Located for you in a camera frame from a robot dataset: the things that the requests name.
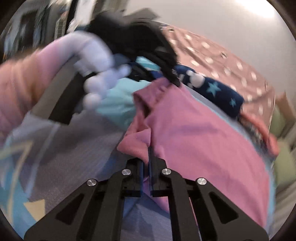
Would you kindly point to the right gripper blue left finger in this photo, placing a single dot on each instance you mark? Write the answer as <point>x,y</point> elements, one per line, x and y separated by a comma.
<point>140,177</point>

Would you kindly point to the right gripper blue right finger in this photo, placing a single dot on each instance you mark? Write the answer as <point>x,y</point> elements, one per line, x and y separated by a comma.
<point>153,173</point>

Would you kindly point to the pink shirt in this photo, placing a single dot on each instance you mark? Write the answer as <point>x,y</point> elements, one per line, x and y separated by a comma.
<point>195,142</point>

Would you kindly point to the left pink sleeved forearm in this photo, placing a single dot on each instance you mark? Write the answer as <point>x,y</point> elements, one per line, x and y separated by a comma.
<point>24,81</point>

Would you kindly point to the left white gloved hand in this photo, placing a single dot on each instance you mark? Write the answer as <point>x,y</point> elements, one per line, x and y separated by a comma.
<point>95,56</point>

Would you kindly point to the pink polka dot sheet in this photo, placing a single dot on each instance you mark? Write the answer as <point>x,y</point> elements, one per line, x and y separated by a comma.
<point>212,60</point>

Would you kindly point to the navy star folded garment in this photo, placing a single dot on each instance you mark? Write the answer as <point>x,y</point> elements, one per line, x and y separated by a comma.
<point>223,96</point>

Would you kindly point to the teal grey patterned bedspread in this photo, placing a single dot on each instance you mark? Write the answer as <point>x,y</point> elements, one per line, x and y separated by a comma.
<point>42,162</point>

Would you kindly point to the coral folded garment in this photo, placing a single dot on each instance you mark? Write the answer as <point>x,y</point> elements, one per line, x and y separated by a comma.
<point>259,125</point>

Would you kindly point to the green pillow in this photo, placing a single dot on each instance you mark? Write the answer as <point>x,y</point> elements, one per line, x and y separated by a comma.
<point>284,166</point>
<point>279,125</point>

